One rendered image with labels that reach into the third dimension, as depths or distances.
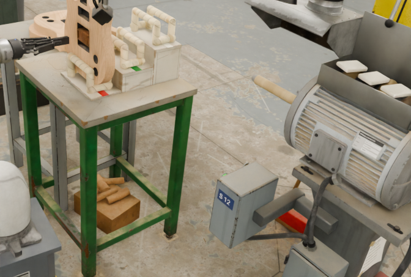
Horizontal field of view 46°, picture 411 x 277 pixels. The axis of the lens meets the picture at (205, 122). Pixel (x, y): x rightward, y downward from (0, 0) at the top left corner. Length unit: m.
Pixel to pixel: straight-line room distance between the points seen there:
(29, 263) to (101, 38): 0.85
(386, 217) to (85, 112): 1.18
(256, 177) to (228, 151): 2.08
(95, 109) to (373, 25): 1.11
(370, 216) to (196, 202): 1.74
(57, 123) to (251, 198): 1.40
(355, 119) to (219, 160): 2.11
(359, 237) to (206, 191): 1.76
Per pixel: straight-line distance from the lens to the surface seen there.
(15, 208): 1.65
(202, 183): 3.15
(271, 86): 1.59
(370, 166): 1.32
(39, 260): 1.77
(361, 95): 1.32
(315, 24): 1.42
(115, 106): 2.02
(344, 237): 1.49
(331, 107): 1.38
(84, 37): 2.07
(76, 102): 2.05
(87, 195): 2.15
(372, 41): 1.45
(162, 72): 2.20
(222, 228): 1.43
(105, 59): 1.95
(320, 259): 1.50
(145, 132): 3.57
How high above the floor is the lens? 1.95
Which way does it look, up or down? 31 degrees down
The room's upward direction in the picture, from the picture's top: 8 degrees clockwise
